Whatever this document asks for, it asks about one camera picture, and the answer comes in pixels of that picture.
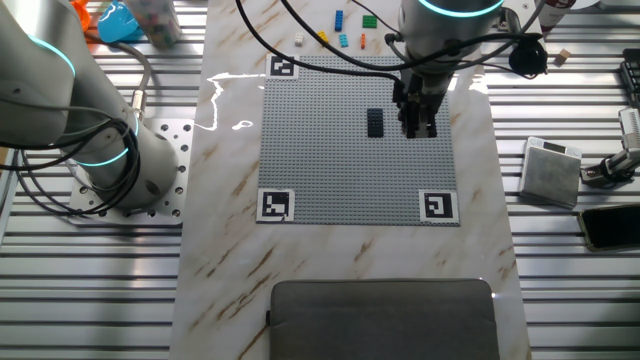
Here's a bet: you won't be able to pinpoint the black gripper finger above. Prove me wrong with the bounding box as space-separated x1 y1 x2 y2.
401 107 422 140
419 110 438 139

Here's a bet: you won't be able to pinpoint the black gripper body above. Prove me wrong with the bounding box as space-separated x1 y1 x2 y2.
393 74 441 119

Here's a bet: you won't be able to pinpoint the black Lego plate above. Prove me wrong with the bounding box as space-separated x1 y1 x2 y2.
366 107 386 139

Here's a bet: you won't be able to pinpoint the grey Lego baseplate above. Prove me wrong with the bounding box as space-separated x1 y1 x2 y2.
256 53 461 228

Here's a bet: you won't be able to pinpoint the black white fiducial marker tag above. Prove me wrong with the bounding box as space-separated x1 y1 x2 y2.
265 53 300 81
418 189 460 224
255 187 296 224

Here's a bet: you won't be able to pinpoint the silver digital scale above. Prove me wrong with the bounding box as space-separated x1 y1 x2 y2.
518 136 584 210

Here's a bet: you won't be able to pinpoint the red white can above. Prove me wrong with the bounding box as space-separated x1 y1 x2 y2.
524 0 576 35

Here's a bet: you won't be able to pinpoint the grey fabric pad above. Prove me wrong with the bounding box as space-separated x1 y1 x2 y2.
267 278 501 360

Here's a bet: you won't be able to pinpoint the black smartphone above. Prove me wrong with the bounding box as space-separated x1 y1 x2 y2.
577 202 640 253

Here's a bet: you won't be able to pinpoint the metal robot mounting plate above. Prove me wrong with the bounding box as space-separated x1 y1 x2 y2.
67 118 195 226

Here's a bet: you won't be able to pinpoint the clear plastic cup with lid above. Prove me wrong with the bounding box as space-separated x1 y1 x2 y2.
123 0 184 50

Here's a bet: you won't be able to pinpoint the orange toy shovel green shaft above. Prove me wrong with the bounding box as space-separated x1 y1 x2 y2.
68 0 93 32

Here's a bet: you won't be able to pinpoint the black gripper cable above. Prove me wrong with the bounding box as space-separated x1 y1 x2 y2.
234 0 549 84

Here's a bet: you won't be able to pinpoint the metal camera mount clamp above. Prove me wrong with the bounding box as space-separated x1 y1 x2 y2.
579 148 640 189

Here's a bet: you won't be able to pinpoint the grey hose with metal connector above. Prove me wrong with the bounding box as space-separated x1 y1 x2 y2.
82 29 154 124

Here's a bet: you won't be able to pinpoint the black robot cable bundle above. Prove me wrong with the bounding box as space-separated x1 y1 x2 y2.
0 112 146 219

